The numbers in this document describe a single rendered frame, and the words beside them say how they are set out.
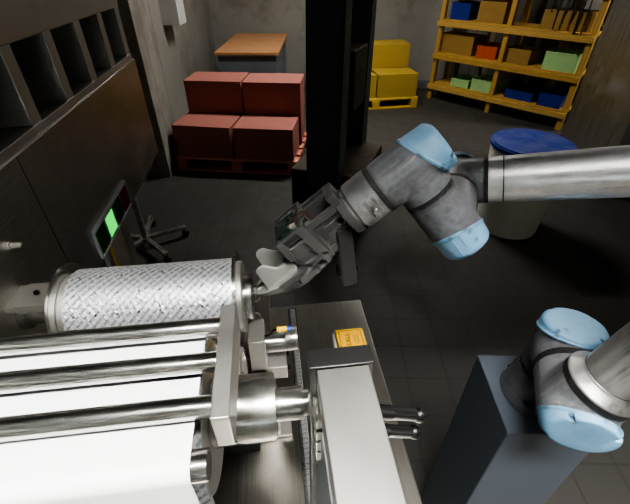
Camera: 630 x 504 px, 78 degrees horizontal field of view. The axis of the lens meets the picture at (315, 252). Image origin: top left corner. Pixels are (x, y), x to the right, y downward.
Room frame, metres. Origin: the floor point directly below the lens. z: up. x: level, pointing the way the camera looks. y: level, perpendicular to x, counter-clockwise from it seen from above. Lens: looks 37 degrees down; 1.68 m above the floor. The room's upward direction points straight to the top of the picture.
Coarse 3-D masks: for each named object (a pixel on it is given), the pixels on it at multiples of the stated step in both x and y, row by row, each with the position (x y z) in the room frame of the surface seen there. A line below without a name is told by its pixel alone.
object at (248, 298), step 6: (246, 276) 0.46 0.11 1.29; (252, 276) 0.49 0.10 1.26; (246, 282) 0.45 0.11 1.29; (252, 282) 0.47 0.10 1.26; (246, 288) 0.44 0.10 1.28; (252, 288) 0.47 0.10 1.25; (246, 294) 0.43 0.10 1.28; (252, 294) 0.45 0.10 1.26; (246, 300) 0.42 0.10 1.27; (252, 300) 0.43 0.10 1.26; (246, 306) 0.42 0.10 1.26; (252, 306) 0.42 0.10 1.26; (246, 312) 0.42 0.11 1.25; (252, 312) 0.42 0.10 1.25; (246, 318) 0.42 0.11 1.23; (252, 318) 0.42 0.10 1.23
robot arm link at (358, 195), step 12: (348, 180) 0.50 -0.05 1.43; (360, 180) 0.49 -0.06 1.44; (348, 192) 0.48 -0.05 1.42; (360, 192) 0.47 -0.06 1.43; (372, 192) 0.47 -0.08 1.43; (348, 204) 0.47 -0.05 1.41; (360, 204) 0.46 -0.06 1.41; (372, 204) 0.46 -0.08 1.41; (384, 204) 0.46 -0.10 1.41; (360, 216) 0.46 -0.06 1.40; (372, 216) 0.46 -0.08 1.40; (384, 216) 0.48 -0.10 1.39
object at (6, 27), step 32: (0, 0) 0.71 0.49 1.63; (32, 0) 0.81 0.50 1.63; (64, 0) 0.94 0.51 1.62; (96, 0) 1.13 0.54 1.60; (0, 32) 0.67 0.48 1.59; (32, 32) 0.77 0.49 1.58; (64, 32) 0.95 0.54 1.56; (96, 32) 1.11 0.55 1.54; (0, 64) 0.66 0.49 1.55; (32, 64) 0.80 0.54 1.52; (64, 64) 0.95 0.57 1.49; (96, 64) 1.10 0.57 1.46; (0, 96) 0.65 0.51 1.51; (32, 96) 0.80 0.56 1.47; (64, 96) 0.81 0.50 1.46; (0, 128) 0.65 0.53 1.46; (32, 128) 0.65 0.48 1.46; (0, 160) 0.54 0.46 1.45
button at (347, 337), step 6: (336, 330) 0.67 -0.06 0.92; (342, 330) 0.67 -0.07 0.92; (348, 330) 0.67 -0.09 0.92; (354, 330) 0.67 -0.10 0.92; (360, 330) 0.67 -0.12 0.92; (336, 336) 0.65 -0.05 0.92; (342, 336) 0.65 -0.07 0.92; (348, 336) 0.65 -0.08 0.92; (354, 336) 0.65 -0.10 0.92; (360, 336) 0.65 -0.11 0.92; (336, 342) 0.65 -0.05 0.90; (342, 342) 0.63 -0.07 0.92; (348, 342) 0.63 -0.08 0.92; (354, 342) 0.63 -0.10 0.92; (360, 342) 0.63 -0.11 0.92
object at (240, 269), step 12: (240, 264) 0.47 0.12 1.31; (240, 276) 0.44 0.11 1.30; (60, 288) 0.41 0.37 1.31; (240, 288) 0.42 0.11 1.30; (60, 300) 0.39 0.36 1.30; (240, 300) 0.41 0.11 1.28; (60, 312) 0.38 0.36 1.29; (240, 312) 0.40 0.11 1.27; (60, 324) 0.37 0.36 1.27; (240, 324) 0.40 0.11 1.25
